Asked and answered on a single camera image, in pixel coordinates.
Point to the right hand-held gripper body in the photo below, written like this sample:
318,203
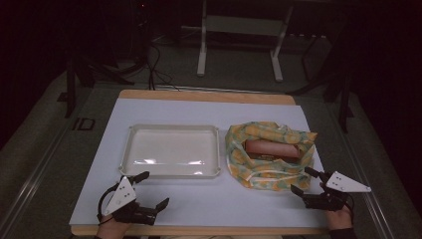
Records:
345,184

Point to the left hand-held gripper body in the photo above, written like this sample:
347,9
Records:
121,195

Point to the white plastic tray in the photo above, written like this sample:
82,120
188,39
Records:
172,151

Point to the pink roll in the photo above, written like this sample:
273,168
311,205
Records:
272,148

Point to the yellow green patterned bag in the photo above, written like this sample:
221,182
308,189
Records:
239,166

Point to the person's left hand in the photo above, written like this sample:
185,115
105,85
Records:
111,229

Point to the person's right hand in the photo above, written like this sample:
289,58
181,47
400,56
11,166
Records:
339,219

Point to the white table mat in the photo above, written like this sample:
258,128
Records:
199,202

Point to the black metal stand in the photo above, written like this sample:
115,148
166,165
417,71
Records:
70,89
345,99

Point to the wooden table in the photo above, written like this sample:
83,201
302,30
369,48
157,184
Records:
205,97

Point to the white metal stand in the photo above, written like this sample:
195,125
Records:
202,49

